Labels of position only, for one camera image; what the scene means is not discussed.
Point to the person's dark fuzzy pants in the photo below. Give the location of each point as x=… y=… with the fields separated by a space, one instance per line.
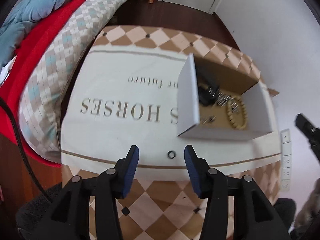
x=32 y=212

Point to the red blanket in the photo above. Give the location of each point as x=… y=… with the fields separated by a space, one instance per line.
x=25 y=55

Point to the black bangle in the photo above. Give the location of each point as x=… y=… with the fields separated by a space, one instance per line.
x=205 y=97

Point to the cardboard box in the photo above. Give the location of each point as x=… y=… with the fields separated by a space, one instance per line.
x=190 y=100

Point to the grey fuzzy cloth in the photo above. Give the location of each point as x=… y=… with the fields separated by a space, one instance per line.
x=307 y=212

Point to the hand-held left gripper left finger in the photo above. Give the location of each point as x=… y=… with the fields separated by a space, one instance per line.
x=130 y=172

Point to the white power strip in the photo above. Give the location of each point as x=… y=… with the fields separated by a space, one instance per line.
x=286 y=155

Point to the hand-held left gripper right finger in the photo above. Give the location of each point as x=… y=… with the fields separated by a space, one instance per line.
x=192 y=172

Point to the brown cardboard carton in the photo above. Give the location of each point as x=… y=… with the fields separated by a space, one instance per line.
x=273 y=92

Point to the light blue quilt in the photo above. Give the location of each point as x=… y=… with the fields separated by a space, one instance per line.
x=32 y=5

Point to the checked quilt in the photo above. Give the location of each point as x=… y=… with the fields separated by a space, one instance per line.
x=62 y=50

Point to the diamond-patterned printed tablecloth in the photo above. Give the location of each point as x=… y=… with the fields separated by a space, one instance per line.
x=120 y=80

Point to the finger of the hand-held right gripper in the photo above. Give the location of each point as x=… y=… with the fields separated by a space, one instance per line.
x=310 y=132

